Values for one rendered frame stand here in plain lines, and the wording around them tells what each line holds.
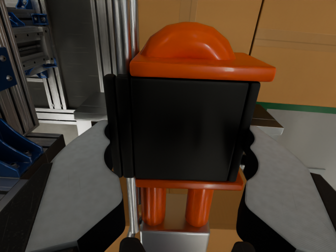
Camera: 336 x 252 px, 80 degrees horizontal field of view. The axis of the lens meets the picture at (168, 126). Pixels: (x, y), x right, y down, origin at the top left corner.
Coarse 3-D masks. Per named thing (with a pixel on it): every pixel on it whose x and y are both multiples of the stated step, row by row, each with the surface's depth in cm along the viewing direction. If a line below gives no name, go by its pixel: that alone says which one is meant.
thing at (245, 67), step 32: (160, 64) 10; (192, 64) 10; (224, 64) 10; (256, 64) 10; (160, 96) 11; (192, 96) 11; (224, 96) 11; (256, 96) 11; (160, 128) 12; (192, 128) 12; (224, 128) 12; (160, 160) 13; (192, 160) 13; (224, 160) 13
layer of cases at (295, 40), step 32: (160, 0) 57; (192, 0) 56; (224, 0) 56; (256, 0) 56; (288, 0) 56; (320, 0) 56; (224, 32) 60; (256, 32) 60; (288, 32) 60; (320, 32) 60; (288, 64) 64; (320, 64) 64; (288, 96) 69; (320, 96) 69
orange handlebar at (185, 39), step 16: (160, 32) 11; (176, 32) 11; (192, 32) 11; (208, 32) 11; (144, 48) 11; (160, 48) 11; (176, 48) 11; (192, 48) 11; (208, 48) 11; (224, 48) 11; (144, 192) 16; (160, 192) 16; (192, 192) 16; (208, 192) 16; (144, 208) 17; (160, 208) 17; (192, 208) 17; (208, 208) 17; (192, 224) 18
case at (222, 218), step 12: (240, 168) 56; (120, 180) 50; (168, 192) 47; (180, 192) 47; (216, 192) 48; (228, 192) 48; (240, 192) 48; (216, 204) 45; (228, 204) 45; (216, 216) 42; (228, 216) 42; (216, 228) 40; (228, 228) 40; (120, 240) 41; (216, 240) 41; (228, 240) 41; (240, 240) 41
